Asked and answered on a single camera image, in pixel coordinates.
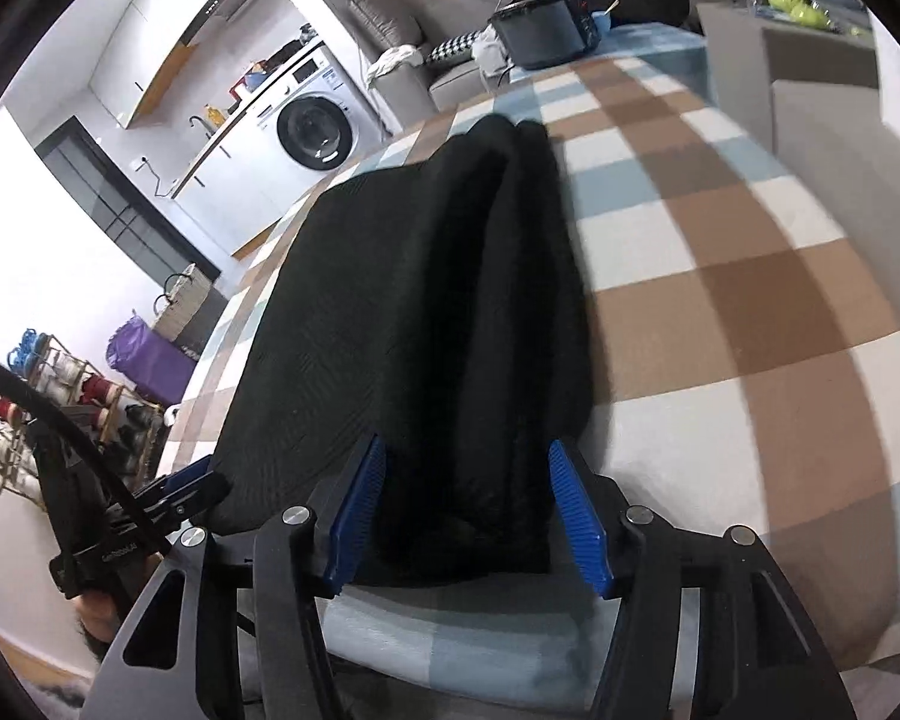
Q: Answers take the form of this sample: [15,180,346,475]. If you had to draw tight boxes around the purple bag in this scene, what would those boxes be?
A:
[106,316,196,406]

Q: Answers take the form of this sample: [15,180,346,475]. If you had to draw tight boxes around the grey striped pillow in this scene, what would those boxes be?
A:
[349,0,425,61]

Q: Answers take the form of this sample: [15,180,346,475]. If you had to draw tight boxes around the pale crumpled cloth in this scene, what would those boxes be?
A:
[471,26,509,76]

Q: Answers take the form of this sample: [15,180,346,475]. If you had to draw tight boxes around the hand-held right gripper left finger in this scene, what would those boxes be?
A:
[79,431,387,720]

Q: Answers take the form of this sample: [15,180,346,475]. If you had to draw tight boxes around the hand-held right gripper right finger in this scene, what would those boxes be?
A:
[547,439,856,720]

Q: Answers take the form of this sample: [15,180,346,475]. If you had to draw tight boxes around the black cable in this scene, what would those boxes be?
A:
[0,349,155,541]

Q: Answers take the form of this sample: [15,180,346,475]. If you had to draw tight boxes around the person's left hand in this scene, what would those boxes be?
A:
[71,589,128,665]

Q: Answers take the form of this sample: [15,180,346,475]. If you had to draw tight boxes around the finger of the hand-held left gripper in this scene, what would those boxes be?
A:
[139,474,232,541]
[131,456,218,511]

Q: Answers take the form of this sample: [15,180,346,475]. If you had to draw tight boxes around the white washing machine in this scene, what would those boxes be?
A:
[251,41,387,188]

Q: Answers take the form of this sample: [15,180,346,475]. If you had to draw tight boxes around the teal checkered side table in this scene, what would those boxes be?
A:
[495,19,710,87]

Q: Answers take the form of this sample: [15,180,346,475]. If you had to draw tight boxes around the white crumpled cloth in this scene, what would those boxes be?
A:
[366,45,425,83]

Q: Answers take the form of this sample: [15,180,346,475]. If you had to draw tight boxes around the shoe rack with shoes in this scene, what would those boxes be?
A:
[0,326,170,500]

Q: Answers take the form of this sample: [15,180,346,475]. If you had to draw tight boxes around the black knit garment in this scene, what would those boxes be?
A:
[210,114,597,590]

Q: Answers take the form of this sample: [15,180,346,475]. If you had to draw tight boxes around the white upper cabinets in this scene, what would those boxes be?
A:
[90,0,218,128]

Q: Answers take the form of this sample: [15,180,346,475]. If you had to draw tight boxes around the range hood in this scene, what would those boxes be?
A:
[180,0,271,46]

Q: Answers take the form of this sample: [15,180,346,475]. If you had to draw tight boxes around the black white houndstooth cushion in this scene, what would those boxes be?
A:
[426,26,488,65]

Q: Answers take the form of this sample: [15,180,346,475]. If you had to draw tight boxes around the brown blue plaid tablecloth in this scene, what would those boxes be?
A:
[157,22,900,698]

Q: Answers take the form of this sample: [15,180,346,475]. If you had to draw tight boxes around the grey sofa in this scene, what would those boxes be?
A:
[345,0,511,136]

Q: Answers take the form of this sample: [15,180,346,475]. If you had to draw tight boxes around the wicker laundry basket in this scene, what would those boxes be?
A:
[152,264,218,342]

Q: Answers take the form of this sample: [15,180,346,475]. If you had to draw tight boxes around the grey cube ottoman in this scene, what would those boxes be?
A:
[696,1,882,91]
[771,79,897,162]

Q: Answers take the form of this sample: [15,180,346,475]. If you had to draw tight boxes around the dark glass door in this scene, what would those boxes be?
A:
[37,116,222,290]

